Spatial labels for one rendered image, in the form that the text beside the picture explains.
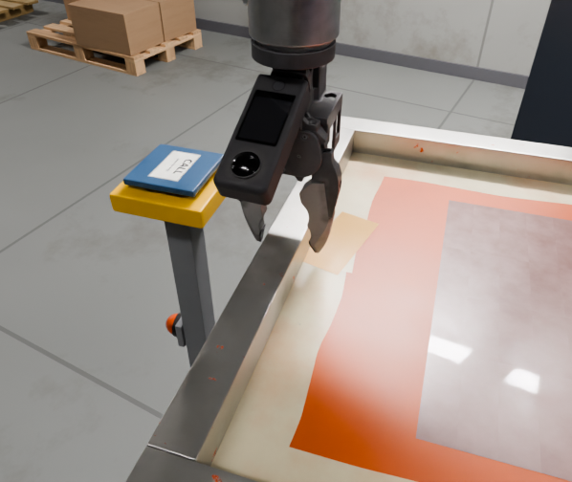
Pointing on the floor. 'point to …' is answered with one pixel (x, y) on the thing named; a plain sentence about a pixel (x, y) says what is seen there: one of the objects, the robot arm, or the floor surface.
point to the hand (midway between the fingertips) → (285, 240)
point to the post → (181, 251)
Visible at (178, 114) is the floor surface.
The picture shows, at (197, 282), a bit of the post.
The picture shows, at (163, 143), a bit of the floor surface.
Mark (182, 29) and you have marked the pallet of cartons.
